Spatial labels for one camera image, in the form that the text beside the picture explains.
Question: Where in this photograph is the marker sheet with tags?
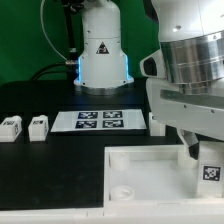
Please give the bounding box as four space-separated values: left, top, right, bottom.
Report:
51 109 146 132

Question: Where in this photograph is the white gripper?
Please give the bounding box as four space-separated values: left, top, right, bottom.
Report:
140 50 224 160

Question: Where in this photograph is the white front rail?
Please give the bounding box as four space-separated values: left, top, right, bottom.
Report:
0 204 224 224

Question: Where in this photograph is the thin white cable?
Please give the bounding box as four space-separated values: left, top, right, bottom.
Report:
39 0 69 62

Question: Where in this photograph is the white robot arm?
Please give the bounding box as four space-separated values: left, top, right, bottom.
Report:
74 0 224 158

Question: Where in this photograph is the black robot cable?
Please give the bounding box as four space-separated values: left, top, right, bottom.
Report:
30 0 84 82

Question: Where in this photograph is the white square tabletop part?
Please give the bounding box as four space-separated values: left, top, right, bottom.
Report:
104 145 224 208

